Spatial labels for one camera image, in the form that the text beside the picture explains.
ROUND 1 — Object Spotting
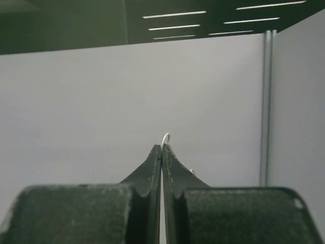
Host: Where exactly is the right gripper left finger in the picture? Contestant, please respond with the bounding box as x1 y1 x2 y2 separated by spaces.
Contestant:
1 145 161 243

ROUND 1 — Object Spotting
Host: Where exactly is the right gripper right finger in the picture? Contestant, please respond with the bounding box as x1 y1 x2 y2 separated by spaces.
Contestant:
161 144 320 243

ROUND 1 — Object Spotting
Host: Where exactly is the white wire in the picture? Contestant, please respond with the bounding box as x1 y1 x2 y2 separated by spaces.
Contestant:
161 132 197 176

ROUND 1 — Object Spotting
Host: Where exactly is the right aluminium frame post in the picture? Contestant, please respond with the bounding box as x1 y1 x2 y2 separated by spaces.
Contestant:
259 30 277 187

